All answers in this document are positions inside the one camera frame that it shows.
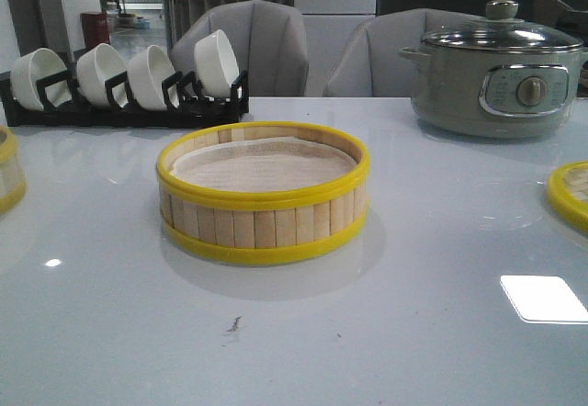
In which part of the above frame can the bamboo steamer lid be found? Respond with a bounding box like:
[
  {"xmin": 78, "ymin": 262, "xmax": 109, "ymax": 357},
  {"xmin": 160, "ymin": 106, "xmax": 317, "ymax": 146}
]
[{"xmin": 546, "ymin": 161, "xmax": 587, "ymax": 235}]

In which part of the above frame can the bamboo steamer tier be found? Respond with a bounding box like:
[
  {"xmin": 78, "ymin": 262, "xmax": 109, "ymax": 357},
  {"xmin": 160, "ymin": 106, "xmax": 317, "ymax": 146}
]
[
  {"xmin": 0, "ymin": 126, "xmax": 26, "ymax": 214},
  {"xmin": 156, "ymin": 121, "xmax": 369, "ymax": 265}
]

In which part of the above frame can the white steamer liner paper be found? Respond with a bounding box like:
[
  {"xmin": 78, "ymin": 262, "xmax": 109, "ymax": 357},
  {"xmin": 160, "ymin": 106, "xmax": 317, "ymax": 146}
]
[{"xmin": 171, "ymin": 137, "xmax": 356, "ymax": 193}]

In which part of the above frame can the black bowl rack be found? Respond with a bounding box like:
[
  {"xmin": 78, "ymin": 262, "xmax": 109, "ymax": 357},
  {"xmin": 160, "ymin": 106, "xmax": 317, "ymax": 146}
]
[{"xmin": 1, "ymin": 69, "xmax": 249, "ymax": 130}]

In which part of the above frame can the white bowl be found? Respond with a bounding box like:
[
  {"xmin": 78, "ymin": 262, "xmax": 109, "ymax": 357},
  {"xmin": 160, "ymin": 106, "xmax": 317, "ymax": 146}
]
[
  {"xmin": 194, "ymin": 29, "xmax": 240, "ymax": 98},
  {"xmin": 10, "ymin": 48, "xmax": 67, "ymax": 111},
  {"xmin": 76, "ymin": 43, "xmax": 127, "ymax": 108},
  {"xmin": 128, "ymin": 45, "xmax": 176, "ymax": 111}
]

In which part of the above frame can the right grey chair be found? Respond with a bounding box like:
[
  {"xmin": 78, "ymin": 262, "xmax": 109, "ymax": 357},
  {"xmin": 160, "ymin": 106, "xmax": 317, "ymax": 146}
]
[{"xmin": 323, "ymin": 8, "xmax": 478, "ymax": 97}]

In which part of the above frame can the grey chair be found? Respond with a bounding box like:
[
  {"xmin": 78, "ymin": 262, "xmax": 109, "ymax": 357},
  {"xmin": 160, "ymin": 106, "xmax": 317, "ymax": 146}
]
[
  {"xmin": 170, "ymin": 0, "xmax": 309, "ymax": 97},
  {"xmin": 323, "ymin": 8, "xmax": 478, "ymax": 97}
]

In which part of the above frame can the left grey chair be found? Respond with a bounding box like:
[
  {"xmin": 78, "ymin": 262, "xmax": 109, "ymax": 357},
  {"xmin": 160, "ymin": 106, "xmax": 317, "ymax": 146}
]
[{"xmin": 170, "ymin": 0, "xmax": 309, "ymax": 97}]

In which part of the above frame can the white cabinet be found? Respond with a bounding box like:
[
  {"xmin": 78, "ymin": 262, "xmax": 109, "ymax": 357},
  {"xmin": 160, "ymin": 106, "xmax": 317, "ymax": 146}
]
[{"xmin": 293, "ymin": 0, "xmax": 376, "ymax": 96}]

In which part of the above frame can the grey-green electric pot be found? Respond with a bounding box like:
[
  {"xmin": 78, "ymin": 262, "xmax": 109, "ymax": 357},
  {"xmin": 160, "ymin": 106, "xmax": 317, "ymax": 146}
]
[{"xmin": 399, "ymin": 43, "xmax": 587, "ymax": 139}]

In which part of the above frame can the red bin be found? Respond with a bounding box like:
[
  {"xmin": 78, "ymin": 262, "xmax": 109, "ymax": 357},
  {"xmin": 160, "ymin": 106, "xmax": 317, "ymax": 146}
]
[{"xmin": 80, "ymin": 12, "xmax": 110, "ymax": 51}]

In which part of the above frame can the glass pot lid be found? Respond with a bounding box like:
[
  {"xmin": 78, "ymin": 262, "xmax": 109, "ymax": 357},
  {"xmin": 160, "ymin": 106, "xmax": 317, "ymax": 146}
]
[{"xmin": 422, "ymin": 0, "xmax": 583, "ymax": 53}]

